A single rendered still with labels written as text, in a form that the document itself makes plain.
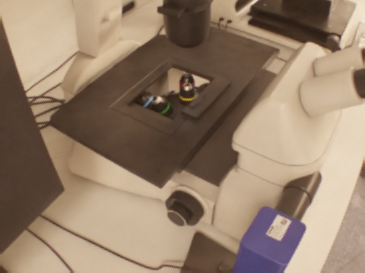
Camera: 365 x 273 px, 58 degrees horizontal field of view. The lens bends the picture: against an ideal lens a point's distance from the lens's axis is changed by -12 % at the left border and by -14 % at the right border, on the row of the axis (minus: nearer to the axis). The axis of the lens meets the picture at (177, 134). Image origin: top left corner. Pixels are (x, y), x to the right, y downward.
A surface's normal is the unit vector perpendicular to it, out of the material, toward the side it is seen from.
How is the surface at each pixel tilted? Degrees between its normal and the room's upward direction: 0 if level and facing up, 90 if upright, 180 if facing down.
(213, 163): 0
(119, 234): 0
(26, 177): 86
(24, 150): 86
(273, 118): 78
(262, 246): 0
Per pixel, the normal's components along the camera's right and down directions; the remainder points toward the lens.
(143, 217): -0.02, -0.71
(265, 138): -0.56, 0.54
